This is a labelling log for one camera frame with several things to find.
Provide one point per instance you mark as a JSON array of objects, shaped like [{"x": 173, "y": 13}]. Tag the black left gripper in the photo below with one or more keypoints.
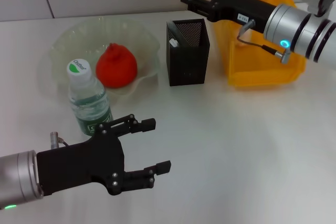
[{"x": 78, "y": 166}]

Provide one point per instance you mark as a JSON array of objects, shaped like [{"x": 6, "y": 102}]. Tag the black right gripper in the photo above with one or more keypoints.
[{"x": 241, "y": 6}]

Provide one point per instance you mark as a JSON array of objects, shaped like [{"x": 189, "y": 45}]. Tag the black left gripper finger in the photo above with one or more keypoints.
[{"x": 162, "y": 167}]

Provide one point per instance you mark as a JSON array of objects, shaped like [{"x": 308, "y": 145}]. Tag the clear green-label water bottle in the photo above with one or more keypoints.
[{"x": 89, "y": 98}]

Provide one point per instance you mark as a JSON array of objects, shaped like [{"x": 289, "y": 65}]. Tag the pale green glass fruit plate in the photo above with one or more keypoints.
[{"x": 126, "y": 32}]

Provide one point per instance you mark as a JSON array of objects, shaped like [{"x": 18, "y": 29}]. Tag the yellow plastic storage bin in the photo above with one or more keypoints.
[{"x": 262, "y": 74}]

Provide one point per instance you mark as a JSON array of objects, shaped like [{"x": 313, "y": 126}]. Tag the black mesh pen holder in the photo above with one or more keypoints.
[{"x": 187, "y": 69}]

